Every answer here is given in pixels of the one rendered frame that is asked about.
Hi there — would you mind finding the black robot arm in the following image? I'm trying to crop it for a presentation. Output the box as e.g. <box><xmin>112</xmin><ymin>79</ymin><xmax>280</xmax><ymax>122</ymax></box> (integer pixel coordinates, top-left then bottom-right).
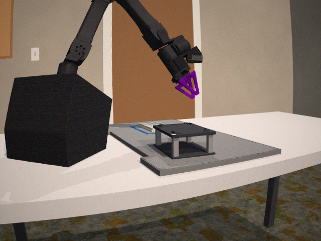
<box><xmin>57</xmin><ymin>0</ymin><xmax>203</xmax><ymax>74</ymax></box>

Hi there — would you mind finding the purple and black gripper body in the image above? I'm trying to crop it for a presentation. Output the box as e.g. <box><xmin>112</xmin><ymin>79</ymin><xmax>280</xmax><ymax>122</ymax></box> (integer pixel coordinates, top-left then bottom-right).
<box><xmin>165</xmin><ymin>56</ymin><xmax>191</xmax><ymax>84</ymax></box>

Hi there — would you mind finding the white well plate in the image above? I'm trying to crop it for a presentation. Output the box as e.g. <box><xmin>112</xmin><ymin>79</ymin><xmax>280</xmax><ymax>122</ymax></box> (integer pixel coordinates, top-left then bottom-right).
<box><xmin>139</xmin><ymin>122</ymin><xmax>163</xmax><ymax>132</ymax></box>

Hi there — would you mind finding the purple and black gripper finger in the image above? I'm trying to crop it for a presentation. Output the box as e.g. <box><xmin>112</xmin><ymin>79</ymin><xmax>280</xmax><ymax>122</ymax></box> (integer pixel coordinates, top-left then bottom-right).
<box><xmin>175</xmin><ymin>79</ymin><xmax>195</xmax><ymax>99</ymax></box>
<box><xmin>178</xmin><ymin>71</ymin><xmax>199</xmax><ymax>95</ymax></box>

